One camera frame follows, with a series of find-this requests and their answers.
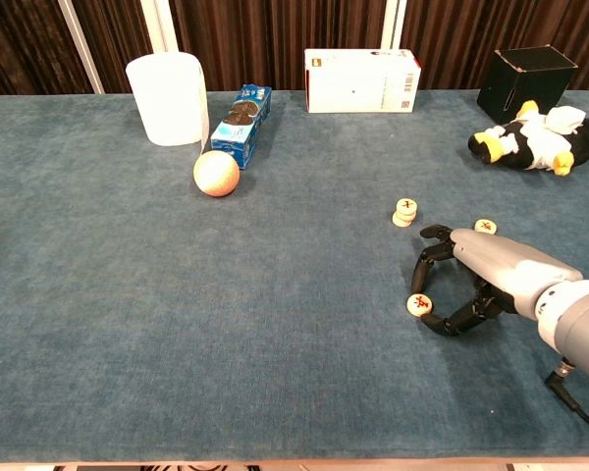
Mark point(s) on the teal table cloth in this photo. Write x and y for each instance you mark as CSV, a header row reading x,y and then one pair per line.
x,y
176,319

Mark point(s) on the black cube box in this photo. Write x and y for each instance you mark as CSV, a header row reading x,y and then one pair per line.
x,y
525,86

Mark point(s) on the dark brown curtain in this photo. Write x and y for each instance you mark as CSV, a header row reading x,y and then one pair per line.
x,y
275,39

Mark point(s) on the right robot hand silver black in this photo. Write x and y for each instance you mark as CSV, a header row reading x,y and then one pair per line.
x,y
500,265

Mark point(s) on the white cardboard box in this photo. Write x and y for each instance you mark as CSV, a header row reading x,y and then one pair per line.
x,y
358,83

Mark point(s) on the white toilet paper roll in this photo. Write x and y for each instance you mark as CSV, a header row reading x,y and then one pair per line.
x,y
169,98

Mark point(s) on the penguin plush toy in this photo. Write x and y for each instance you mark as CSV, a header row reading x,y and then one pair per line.
x,y
535,140

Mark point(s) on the blue cookie box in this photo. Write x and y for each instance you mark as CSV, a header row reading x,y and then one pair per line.
x,y
240,130

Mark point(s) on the orange ball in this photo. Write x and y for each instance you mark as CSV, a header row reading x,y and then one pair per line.
x,y
216,173

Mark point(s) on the white metal frame post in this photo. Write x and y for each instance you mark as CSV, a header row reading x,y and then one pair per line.
x,y
158,24
81,44
393,24

